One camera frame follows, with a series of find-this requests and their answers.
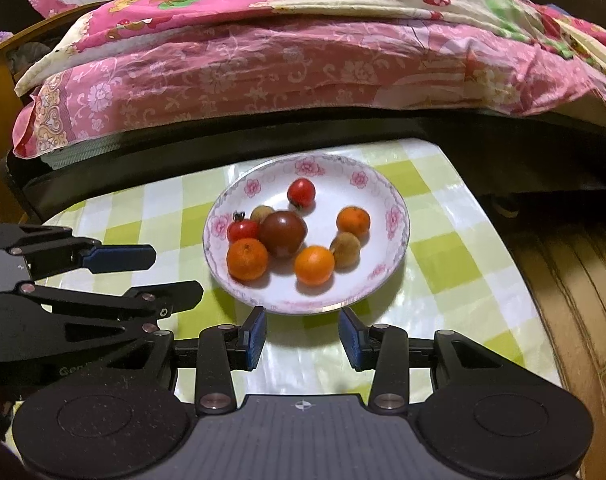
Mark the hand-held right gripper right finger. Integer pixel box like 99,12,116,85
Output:
338,306,510,413

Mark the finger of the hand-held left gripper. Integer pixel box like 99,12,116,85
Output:
8,227,158,279
17,280,204,344

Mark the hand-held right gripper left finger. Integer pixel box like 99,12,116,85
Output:
108,305,268,413

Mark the orange tangerine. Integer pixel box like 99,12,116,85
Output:
294,245,336,287
336,206,372,237
226,238,270,282

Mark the red tomato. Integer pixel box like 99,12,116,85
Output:
287,178,316,209
227,211,261,244

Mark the white floral plate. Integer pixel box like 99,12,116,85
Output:
203,154,411,316

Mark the dark purple tomato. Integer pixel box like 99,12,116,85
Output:
258,211,308,260

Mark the green checkered tablecloth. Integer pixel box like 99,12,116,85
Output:
43,139,566,411

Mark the dark shoe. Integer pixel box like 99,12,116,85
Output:
493,195,522,219

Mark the pink printed quilt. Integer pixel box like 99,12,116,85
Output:
12,0,606,158

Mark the dark bed frame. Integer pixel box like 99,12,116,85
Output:
0,105,606,221

